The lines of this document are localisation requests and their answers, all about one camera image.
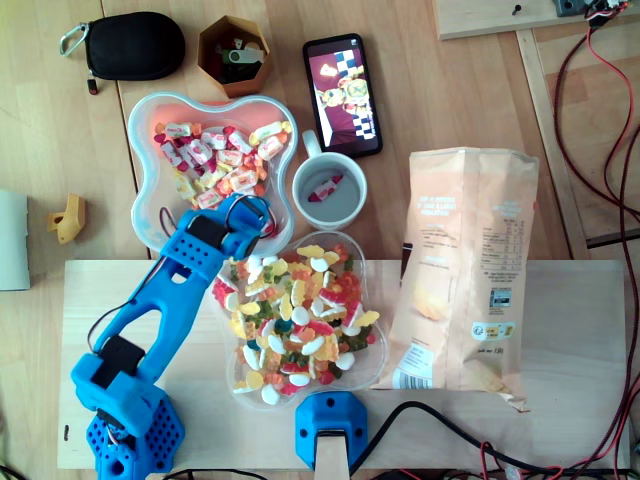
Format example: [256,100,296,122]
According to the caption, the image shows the white Haribo candy tub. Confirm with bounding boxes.
[127,92,297,259]

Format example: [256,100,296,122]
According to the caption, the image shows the white mug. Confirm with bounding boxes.
[291,128,369,231]

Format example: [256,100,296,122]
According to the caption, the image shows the white orange wrapped candy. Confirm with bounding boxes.
[255,132,291,162]

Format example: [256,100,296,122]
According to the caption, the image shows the white strawberry wrapped candy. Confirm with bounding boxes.
[185,138,214,166]

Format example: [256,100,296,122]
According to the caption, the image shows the white yellow wrapped candy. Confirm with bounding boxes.
[248,120,285,144]

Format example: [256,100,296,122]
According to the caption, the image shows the orange hexagonal box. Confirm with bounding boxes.
[197,14,274,99]

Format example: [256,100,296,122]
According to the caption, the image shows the black smartphone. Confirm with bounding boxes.
[302,33,384,159]

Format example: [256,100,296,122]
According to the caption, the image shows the green silver USB stick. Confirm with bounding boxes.
[219,47,266,66]

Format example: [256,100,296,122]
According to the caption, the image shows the yellow printed part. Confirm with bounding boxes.
[47,193,87,245]

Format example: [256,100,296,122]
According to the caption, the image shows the clear plastic gummy tray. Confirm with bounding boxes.
[208,229,390,412]

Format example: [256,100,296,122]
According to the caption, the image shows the black zip pouch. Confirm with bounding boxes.
[84,10,187,82]

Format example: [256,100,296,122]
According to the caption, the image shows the orange chips bag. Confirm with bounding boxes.
[369,146,541,414]

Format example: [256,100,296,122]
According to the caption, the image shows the grey box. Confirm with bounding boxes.
[0,188,31,292]

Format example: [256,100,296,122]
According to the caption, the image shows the silver carabiner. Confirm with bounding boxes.
[58,22,90,57]

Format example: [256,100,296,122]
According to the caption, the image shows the small wooden board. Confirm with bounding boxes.
[432,0,640,41]

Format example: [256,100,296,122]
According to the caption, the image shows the wooden slat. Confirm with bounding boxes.
[516,29,592,260]

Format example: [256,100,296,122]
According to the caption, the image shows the large wooden base board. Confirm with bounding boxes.
[57,258,632,471]

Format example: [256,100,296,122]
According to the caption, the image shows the blue post mount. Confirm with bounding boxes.
[293,391,370,471]

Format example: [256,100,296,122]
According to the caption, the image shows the thick black cable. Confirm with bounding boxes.
[349,401,632,479]

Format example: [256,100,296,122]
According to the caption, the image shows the wooden post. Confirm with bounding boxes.
[313,429,351,480]

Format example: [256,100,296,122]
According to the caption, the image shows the thin black cable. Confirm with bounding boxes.
[162,467,274,480]

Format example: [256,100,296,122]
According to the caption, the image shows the red black twisted cable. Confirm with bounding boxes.
[552,24,640,224]
[479,19,640,480]

